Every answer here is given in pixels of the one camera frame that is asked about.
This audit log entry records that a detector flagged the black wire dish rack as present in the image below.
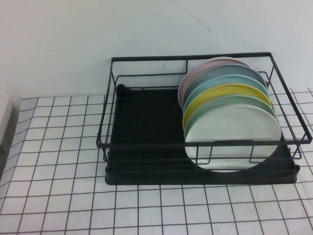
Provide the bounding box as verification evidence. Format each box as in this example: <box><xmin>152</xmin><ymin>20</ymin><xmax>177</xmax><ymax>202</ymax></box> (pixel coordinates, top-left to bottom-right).
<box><xmin>94</xmin><ymin>51</ymin><xmax>313</xmax><ymax>172</ymax></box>
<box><xmin>104</xmin><ymin>84</ymin><xmax>300</xmax><ymax>186</ymax></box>

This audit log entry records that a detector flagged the grey-blue plate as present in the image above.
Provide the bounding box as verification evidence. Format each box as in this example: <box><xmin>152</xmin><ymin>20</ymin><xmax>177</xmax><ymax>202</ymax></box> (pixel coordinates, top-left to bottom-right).
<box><xmin>182</xmin><ymin>64</ymin><xmax>267</xmax><ymax>108</ymax></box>

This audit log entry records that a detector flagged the white plastic box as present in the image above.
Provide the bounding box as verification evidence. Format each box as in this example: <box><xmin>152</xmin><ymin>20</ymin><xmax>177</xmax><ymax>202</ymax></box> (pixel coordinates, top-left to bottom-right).
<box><xmin>0</xmin><ymin>97</ymin><xmax>13</xmax><ymax>153</ymax></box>

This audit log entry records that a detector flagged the yellow plate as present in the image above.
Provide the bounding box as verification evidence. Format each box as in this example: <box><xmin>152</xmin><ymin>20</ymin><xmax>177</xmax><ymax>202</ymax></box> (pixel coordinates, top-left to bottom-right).
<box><xmin>182</xmin><ymin>83</ymin><xmax>272</xmax><ymax>131</ymax></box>

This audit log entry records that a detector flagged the white black-grid tablecloth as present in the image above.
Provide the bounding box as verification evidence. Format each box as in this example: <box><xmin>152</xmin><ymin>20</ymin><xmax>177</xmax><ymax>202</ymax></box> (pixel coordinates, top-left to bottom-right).
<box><xmin>0</xmin><ymin>88</ymin><xmax>313</xmax><ymax>235</ymax></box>

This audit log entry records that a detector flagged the green plate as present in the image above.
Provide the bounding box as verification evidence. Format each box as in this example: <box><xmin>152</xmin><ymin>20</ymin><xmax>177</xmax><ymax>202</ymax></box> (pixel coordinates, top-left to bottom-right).
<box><xmin>183</xmin><ymin>94</ymin><xmax>278</xmax><ymax>138</ymax></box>

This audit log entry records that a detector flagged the pink plate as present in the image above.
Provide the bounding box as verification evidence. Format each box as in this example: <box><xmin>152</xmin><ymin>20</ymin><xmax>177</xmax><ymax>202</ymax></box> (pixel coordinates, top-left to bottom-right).
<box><xmin>178</xmin><ymin>56</ymin><xmax>252</xmax><ymax>110</ymax></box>

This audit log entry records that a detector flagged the white plate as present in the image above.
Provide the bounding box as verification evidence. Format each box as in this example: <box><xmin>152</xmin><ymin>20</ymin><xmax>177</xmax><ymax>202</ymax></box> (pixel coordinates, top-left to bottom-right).
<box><xmin>184</xmin><ymin>105</ymin><xmax>281</xmax><ymax>173</ymax></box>

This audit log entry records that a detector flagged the light blue plate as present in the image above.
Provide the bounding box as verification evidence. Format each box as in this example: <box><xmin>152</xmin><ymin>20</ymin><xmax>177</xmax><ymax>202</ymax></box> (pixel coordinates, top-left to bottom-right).
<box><xmin>183</xmin><ymin>75</ymin><xmax>269</xmax><ymax>111</ymax></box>

